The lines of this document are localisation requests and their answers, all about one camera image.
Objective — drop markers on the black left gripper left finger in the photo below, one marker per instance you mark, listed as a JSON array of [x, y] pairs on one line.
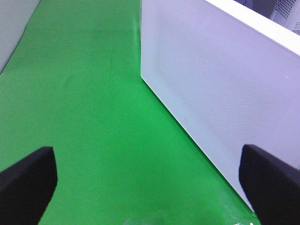
[[27, 187]]

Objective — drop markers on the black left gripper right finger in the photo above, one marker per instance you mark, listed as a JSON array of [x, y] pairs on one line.
[[271, 186]]

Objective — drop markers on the white microwave oven body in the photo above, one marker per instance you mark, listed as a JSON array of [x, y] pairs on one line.
[[284, 12]]

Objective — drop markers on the white microwave door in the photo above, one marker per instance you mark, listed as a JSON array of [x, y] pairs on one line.
[[228, 75]]

